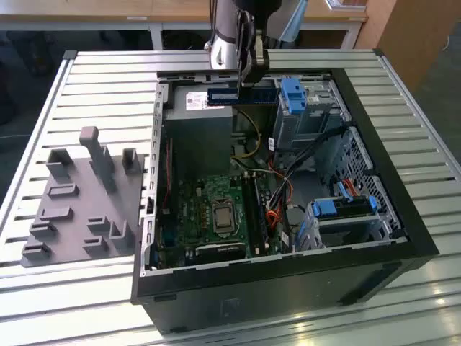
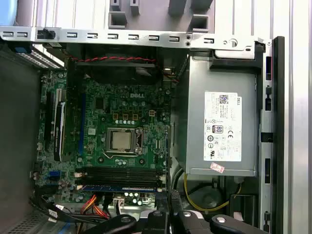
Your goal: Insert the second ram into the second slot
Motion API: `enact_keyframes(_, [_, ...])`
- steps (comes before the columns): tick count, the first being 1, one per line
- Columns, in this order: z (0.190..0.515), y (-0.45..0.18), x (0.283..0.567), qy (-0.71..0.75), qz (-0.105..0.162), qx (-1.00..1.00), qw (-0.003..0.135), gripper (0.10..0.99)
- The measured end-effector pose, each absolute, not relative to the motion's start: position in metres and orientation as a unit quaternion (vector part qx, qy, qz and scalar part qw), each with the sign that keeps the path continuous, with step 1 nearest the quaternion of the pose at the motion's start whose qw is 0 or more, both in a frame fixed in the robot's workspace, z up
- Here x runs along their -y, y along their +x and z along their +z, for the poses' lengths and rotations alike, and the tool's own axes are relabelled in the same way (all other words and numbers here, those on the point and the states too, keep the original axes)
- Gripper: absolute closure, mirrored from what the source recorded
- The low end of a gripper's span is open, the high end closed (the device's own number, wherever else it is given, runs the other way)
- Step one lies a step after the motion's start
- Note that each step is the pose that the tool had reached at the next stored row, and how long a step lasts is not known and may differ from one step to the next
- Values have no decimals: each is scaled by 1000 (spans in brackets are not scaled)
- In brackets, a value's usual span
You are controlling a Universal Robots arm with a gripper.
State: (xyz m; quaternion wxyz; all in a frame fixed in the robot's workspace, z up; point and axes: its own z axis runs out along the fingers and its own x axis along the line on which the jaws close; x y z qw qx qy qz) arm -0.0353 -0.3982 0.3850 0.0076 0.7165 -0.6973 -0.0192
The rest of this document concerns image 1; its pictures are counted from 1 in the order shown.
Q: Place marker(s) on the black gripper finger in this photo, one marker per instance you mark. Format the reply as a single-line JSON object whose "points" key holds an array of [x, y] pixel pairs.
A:
{"points": [[245, 54], [260, 57]]}

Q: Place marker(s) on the blue RAM stick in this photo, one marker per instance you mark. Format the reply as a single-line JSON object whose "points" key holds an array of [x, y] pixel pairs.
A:
{"points": [[223, 96]]}

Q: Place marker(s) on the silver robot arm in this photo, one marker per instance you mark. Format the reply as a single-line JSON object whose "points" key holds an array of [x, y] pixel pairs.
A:
{"points": [[223, 29]]}

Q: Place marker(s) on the tall blue disk carrier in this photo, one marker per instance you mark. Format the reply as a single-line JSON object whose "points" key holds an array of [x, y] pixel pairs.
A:
{"points": [[293, 95]]}

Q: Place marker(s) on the metal drive cage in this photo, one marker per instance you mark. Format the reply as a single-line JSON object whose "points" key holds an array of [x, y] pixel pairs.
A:
{"points": [[306, 122]]}

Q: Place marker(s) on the grey power supply unit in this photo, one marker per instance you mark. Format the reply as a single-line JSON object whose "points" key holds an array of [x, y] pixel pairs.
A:
{"points": [[198, 140]]}

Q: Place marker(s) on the wooden cabinet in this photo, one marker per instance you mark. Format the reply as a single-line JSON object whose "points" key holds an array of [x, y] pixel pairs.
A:
{"points": [[414, 36]]}

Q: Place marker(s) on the CPU in silver socket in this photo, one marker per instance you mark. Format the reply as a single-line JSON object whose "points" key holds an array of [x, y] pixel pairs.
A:
{"points": [[223, 218]]}

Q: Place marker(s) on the blue disk carrier with disk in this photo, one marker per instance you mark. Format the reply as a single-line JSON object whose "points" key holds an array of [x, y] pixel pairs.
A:
{"points": [[326, 209]]}

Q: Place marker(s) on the green motherboard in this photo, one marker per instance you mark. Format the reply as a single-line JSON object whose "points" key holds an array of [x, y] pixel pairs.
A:
{"points": [[191, 216]]}

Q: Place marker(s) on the metal disk bay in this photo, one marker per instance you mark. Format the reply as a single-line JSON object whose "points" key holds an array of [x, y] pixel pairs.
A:
{"points": [[353, 230]]}

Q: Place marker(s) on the black graphics card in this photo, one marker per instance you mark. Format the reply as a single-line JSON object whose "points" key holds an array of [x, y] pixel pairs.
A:
{"points": [[221, 251]]}

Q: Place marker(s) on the grey parts rack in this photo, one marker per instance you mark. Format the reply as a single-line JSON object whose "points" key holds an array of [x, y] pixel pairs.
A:
{"points": [[83, 216]]}

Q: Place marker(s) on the black PC case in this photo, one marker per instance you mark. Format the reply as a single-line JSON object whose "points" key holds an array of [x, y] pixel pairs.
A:
{"points": [[252, 299]]}

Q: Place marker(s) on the wooden desk white frame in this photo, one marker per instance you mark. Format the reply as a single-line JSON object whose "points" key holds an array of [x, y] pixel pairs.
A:
{"points": [[90, 9]]}

